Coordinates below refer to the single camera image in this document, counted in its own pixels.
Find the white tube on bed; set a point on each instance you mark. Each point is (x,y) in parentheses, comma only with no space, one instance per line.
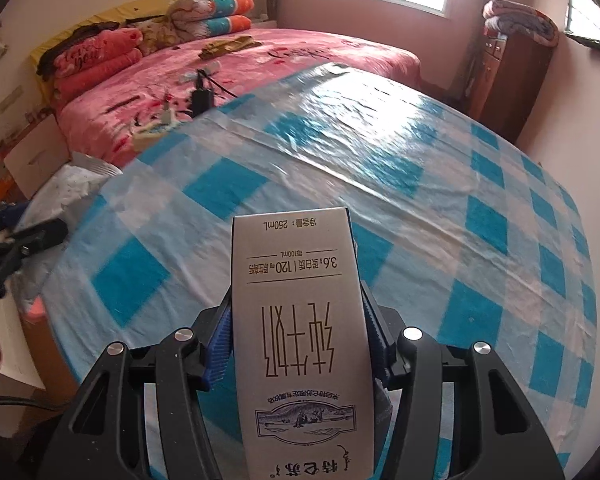
(206,71)

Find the orange plastic bucket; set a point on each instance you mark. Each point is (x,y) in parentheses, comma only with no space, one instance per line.
(36,312)

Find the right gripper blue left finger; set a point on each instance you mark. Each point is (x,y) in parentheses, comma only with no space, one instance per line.
(104,432)

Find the white bedside cabinet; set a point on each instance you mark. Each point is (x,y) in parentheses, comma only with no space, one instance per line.
(30,158)

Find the olive cloth on bed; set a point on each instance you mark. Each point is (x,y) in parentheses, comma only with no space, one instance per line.
(216,49)

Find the pink floral bed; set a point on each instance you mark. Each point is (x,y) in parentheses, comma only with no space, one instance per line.
(100,122)

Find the black power adapter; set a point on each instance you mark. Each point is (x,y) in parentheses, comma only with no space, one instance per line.
(201,100)

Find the folded pink blanket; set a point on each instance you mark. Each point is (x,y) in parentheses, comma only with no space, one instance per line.
(94,60)

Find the yellow headboard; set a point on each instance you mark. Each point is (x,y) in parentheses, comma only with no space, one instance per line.
(134,10)

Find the brown wooden cabinet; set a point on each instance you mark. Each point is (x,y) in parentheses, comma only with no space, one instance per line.
(507,78)

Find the rolled colourful quilt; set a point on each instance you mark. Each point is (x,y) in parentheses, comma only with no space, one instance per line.
(201,19)

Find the folded quilt on cabinet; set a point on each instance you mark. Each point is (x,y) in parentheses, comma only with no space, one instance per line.
(510,17)

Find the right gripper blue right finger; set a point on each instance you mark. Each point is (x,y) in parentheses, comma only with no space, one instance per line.
(496,433)

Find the white milk carton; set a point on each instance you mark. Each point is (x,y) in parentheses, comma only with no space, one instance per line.
(304,382)

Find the cream power strip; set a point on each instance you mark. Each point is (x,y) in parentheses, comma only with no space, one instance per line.
(146,136)

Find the blue white checkered tablecloth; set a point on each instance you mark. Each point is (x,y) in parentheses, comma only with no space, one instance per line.
(456,229)

